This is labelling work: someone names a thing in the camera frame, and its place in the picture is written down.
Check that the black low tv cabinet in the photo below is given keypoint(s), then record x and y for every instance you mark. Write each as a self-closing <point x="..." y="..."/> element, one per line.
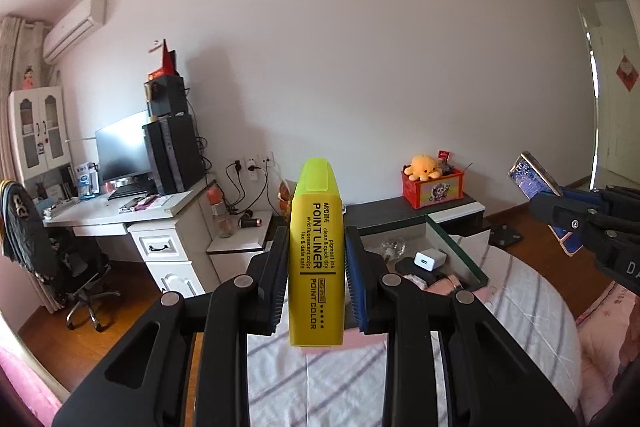
<point x="462" y="217"/>

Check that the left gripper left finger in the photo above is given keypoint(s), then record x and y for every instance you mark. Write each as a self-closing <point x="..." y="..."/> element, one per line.
<point x="143" y="380"/>

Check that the white power adapter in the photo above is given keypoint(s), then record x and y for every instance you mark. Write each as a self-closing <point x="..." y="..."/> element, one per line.
<point x="430" y="260"/>

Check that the pink storage box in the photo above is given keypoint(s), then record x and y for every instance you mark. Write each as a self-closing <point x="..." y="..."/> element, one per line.
<point x="410" y="243"/>

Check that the pink bed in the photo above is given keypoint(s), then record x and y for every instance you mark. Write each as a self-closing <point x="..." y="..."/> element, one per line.
<point x="608" y="333"/>

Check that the wall power outlets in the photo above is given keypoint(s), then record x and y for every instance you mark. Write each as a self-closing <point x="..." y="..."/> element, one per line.
<point x="253" y="168"/>

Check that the white bedside cabinet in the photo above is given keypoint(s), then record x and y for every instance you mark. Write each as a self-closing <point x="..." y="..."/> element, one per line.
<point x="231" y="256"/>

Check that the white computer desk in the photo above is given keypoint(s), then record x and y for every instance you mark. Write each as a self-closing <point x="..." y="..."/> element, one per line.
<point x="171" y="235"/>

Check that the blue product box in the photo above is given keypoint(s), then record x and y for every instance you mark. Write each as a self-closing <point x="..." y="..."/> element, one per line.
<point x="88" y="180"/>

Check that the orange cap bottle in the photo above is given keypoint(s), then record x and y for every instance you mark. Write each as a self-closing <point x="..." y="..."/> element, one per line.
<point x="219" y="211"/>

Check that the black keyboard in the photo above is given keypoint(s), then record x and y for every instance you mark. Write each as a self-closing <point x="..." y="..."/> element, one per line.
<point x="136" y="188"/>

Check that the round table striped cloth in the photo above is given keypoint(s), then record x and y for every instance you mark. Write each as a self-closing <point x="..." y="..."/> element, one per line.
<point x="445" y="356"/>

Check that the white air conditioner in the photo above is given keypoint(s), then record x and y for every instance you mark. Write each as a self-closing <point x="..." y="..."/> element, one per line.
<point x="81" y="22"/>

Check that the black speaker box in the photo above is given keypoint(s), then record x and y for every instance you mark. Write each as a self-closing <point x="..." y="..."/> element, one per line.
<point x="166" y="96"/>

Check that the cartoon doll figure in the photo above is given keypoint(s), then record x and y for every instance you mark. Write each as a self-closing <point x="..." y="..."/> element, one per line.
<point x="30" y="79"/>

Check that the yellow highlighter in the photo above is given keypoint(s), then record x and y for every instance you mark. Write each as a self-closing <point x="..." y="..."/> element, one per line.
<point x="316" y="263"/>

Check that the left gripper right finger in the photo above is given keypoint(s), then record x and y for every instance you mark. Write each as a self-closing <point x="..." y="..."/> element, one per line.
<point x="452" y="341"/>

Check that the black bathroom scale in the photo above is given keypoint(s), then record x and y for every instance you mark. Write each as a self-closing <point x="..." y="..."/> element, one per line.
<point x="503" y="236"/>

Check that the black office chair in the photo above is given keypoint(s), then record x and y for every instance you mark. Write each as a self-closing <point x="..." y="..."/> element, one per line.
<point x="71" y="270"/>

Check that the red cartoon storage box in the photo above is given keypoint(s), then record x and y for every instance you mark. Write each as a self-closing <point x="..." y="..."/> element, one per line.
<point x="421" y="194"/>

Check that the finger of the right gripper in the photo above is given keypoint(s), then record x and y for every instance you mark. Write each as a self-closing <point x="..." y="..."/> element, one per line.
<point x="614" y="200"/>
<point x="565" y="211"/>

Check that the red door decoration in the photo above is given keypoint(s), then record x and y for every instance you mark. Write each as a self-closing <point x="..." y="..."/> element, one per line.
<point x="627" y="73"/>

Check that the yellow octopus plush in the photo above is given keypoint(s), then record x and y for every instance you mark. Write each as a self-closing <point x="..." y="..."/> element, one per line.
<point x="423" y="168"/>

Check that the orange snack bag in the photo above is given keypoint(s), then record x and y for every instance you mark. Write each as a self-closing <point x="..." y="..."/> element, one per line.
<point x="284" y="199"/>

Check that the white glass door cabinet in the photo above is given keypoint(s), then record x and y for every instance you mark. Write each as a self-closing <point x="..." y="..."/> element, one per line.
<point x="38" y="131"/>

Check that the black computer tower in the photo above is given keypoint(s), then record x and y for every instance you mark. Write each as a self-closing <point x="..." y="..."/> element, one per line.
<point x="175" y="160"/>

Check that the rose gold cylinder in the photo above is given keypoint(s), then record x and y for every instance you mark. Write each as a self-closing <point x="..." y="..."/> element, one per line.
<point x="447" y="285"/>

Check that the red paper bag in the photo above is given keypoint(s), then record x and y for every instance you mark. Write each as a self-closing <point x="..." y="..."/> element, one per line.
<point x="161" y="60"/>

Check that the black computer monitor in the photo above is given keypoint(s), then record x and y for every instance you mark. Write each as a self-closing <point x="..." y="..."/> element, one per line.
<point x="121" y="148"/>

